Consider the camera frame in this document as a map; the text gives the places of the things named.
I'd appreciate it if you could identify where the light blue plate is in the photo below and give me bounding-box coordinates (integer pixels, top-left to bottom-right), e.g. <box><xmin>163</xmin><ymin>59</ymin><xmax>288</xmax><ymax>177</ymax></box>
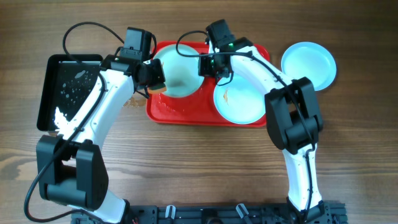
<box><xmin>154</xmin><ymin>44</ymin><xmax>204</xmax><ymax>98</ymax></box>
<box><xmin>213</xmin><ymin>74</ymin><xmax>266</xmax><ymax>124</ymax></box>
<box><xmin>281</xmin><ymin>42</ymin><xmax>337</xmax><ymax>91</ymax></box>

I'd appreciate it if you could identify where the green and orange sponge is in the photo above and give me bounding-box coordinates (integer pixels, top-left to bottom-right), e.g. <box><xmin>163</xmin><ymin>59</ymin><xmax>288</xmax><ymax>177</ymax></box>
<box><xmin>147</xmin><ymin>83</ymin><xmax>167</xmax><ymax>94</ymax></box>

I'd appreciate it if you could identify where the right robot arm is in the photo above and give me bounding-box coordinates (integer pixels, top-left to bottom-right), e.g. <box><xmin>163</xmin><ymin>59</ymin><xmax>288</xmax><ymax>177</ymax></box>
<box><xmin>200</xmin><ymin>19</ymin><xmax>323</xmax><ymax>223</ymax></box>

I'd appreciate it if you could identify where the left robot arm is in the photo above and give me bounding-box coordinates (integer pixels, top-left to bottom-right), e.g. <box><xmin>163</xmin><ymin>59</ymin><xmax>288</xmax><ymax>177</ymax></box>
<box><xmin>24</xmin><ymin>27</ymin><xmax>165</xmax><ymax>223</ymax></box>

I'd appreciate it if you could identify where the red plastic tray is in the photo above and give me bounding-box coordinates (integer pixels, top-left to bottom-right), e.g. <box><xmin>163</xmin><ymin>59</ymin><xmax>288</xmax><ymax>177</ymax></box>
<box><xmin>146</xmin><ymin>40</ymin><xmax>266</xmax><ymax>128</ymax></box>

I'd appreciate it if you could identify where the black water tub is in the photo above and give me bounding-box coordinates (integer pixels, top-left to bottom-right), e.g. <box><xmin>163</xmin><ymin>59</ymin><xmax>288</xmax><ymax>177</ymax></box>
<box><xmin>37</xmin><ymin>54</ymin><xmax>103</xmax><ymax>131</ymax></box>

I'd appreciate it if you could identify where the left black cable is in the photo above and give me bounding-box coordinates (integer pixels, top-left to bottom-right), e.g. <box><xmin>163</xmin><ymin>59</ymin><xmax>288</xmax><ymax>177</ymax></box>
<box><xmin>24</xmin><ymin>21</ymin><xmax>156</xmax><ymax>223</ymax></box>

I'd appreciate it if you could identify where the black cable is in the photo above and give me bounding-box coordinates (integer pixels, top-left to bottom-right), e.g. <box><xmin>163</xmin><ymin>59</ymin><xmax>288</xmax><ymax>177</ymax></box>
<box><xmin>175</xmin><ymin>29</ymin><xmax>315</xmax><ymax>224</ymax></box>
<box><xmin>24</xmin><ymin>21</ymin><xmax>156</xmax><ymax>223</ymax></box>

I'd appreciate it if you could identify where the right black cable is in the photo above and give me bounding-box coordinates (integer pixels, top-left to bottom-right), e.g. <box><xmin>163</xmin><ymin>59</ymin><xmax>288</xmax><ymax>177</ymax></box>
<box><xmin>175</xmin><ymin>29</ymin><xmax>315</xmax><ymax>224</ymax></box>

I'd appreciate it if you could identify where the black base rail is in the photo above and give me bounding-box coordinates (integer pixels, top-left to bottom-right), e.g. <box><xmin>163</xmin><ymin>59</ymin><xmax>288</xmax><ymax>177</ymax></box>
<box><xmin>71</xmin><ymin>202</ymin><xmax>348</xmax><ymax>224</ymax></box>

